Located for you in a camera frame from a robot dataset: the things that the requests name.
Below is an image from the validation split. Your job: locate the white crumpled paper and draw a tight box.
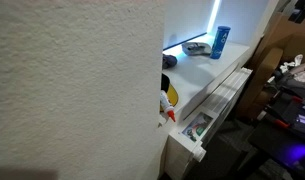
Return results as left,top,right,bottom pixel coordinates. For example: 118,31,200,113
279,54,305,74

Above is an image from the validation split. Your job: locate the red handled tool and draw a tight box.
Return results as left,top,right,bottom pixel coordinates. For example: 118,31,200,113
273,118,291,130

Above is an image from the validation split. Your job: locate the colourful picture label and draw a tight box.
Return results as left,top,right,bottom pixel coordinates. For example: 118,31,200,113
181,112,214,143

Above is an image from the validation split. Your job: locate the grey plate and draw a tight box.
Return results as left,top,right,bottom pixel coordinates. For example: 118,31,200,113
181,41,213,57

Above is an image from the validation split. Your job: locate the black device with purple light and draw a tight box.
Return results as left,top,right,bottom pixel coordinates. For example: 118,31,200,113
248,109,305,178

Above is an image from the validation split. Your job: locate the white LED light strip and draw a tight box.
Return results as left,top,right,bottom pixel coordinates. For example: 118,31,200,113
206,0,222,34

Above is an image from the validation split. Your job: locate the white glue bottle orange tip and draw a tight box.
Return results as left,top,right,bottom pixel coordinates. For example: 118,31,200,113
159,89,177,123

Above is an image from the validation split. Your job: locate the dark blue crumpled cloth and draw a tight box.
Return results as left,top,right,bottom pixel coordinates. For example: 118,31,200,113
162,53,178,70

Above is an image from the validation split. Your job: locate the large brown cardboard box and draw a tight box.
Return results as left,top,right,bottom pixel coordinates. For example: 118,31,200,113
236,12,305,119

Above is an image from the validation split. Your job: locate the blue cup with white print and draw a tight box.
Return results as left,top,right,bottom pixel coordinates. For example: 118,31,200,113
209,25,232,60

